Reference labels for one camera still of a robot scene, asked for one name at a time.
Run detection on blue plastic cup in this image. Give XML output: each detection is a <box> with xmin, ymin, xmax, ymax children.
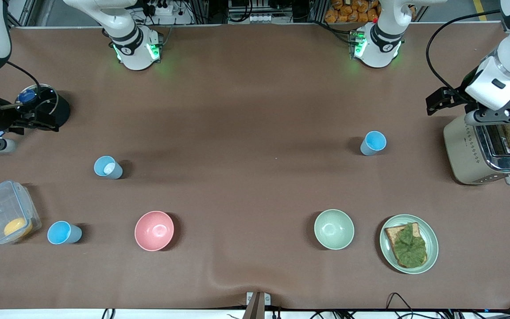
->
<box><xmin>94</xmin><ymin>156</ymin><xmax>124</xmax><ymax>180</ymax></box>
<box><xmin>47</xmin><ymin>221</ymin><xmax>83</xmax><ymax>245</ymax></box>
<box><xmin>360</xmin><ymin>131</ymin><xmax>387</xmax><ymax>156</ymax></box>

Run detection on glass lid blue knob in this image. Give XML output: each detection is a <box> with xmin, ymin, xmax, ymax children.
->
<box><xmin>16</xmin><ymin>84</ymin><xmax>59</xmax><ymax>120</ymax></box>

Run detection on beige chrome toaster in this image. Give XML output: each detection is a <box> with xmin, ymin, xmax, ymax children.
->
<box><xmin>443</xmin><ymin>116</ymin><xmax>510</xmax><ymax>186</ymax></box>

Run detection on black cooking pot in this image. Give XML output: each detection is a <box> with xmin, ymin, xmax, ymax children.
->
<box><xmin>16</xmin><ymin>84</ymin><xmax>70</xmax><ymax>132</ymax></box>

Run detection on yellow round food piece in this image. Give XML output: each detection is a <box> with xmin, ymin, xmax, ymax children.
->
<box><xmin>4</xmin><ymin>217</ymin><xmax>33</xmax><ymax>238</ymax></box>

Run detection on pale green plate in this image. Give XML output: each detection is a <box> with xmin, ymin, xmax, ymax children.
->
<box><xmin>379</xmin><ymin>214</ymin><xmax>439</xmax><ymax>275</ymax></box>

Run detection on orange bread rolls pack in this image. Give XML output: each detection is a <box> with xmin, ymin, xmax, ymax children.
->
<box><xmin>325</xmin><ymin>0</ymin><xmax>382</xmax><ymax>24</ymax></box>

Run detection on square toast bread slice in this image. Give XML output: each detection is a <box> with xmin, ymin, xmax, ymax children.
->
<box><xmin>384</xmin><ymin>223</ymin><xmax>428</xmax><ymax>268</ymax></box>

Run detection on green lettuce leaf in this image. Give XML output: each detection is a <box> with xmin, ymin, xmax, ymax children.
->
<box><xmin>390</xmin><ymin>223</ymin><xmax>427</xmax><ymax>268</ymax></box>

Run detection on pink bowl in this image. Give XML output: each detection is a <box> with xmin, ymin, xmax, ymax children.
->
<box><xmin>134</xmin><ymin>211</ymin><xmax>175</xmax><ymax>252</ymax></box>

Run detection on pale green bowl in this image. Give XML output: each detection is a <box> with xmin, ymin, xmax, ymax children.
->
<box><xmin>314</xmin><ymin>209</ymin><xmax>355</xmax><ymax>250</ymax></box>

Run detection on white power strip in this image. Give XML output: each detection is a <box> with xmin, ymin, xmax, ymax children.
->
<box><xmin>149</xmin><ymin>2</ymin><xmax>174</xmax><ymax>16</ymax></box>

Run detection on brown table cover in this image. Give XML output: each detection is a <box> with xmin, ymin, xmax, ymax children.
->
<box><xmin>0</xmin><ymin>22</ymin><xmax>510</xmax><ymax>311</ymax></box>

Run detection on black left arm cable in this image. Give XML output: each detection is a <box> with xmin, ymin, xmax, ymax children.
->
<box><xmin>426</xmin><ymin>11</ymin><xmax>503</xmax><ymax>100</ymax></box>

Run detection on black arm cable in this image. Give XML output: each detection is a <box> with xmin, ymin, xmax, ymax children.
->
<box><xmin>6</xmin><ymin>61</ymin><xmax>42</xmax><ymax>96</ymax></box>
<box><xmin>426</xmin><ymin>11</ymin><xmax>503</xmax><ymax>100</ymax></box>

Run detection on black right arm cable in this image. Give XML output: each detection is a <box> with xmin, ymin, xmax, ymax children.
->
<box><xmin>6</xmin><ymin>61</ymin><xmax>42</xmax><ymax>96</ymax></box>

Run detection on aluminium frame post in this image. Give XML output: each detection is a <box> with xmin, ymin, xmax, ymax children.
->
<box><xmin>14</xmin><ymin>0</ymin><xmax>43</xmax><ymax>26</ymax></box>

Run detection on black looped cable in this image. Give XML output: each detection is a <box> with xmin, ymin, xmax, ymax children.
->
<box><xmin>386</xmin><ymin>292</ymin><xmax>416</xmax><ymax>319</ymax></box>

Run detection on grey metal bracket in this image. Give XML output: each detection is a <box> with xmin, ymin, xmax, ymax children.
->
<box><xmin>243</xmin><ymin>291</ymin><xmax>271</xmax><ymax>319</ymax></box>

